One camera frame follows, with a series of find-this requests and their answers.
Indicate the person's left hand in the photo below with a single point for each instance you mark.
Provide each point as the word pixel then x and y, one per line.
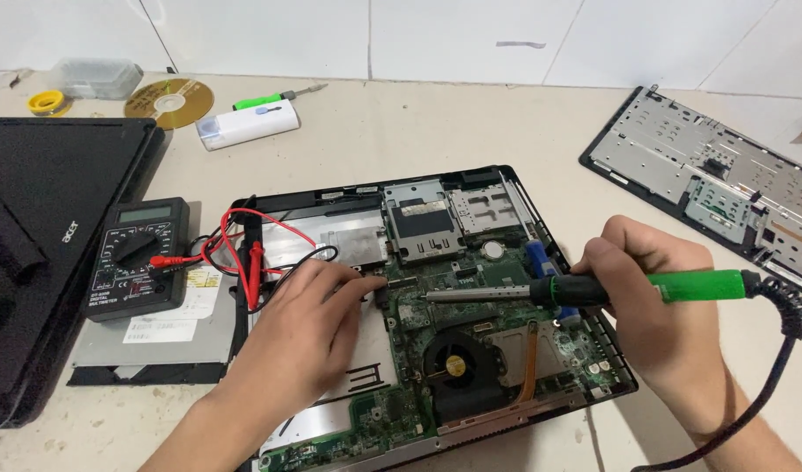
pixel 289 341

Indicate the person's right hand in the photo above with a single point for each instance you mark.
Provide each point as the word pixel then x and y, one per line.
pixel 670 341

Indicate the green black soldering iron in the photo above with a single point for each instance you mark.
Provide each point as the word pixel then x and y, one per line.
pixel 696 286

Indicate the red multimeter test lead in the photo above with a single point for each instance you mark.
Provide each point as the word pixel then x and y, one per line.
pixel 255 275

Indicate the silver optical disc drive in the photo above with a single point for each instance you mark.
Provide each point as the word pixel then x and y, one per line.
pixel 178 334

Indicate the black multimeter test lead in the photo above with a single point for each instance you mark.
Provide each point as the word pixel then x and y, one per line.
pixel 249 229

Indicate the black laptop cooling fan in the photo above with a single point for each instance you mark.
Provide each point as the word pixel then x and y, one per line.
pixel 460 373

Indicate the black digital multimeter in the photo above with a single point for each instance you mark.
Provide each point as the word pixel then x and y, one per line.
pixel 135 259

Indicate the upturned laptop palmrest cover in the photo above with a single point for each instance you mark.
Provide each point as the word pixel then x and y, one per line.
pixel 696 164

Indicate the opened laptop base with motherboard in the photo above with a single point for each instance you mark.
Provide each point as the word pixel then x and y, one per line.
pixel 480 288

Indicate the silver coin cell battery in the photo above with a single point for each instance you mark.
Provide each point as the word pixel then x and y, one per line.
pixel 493 250

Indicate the white cleaning kit case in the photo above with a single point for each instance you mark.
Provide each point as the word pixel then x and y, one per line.
pixel 247 124

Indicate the black closed laptop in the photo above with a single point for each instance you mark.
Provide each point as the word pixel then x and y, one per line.
pixel 40 262

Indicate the gold compact disc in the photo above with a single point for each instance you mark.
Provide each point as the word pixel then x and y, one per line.
pixel 191 98

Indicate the clear plastic box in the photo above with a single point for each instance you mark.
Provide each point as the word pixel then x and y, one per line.
pixel 99 78

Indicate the yellow solder spool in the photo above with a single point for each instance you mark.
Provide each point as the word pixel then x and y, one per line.
pixel 48 102

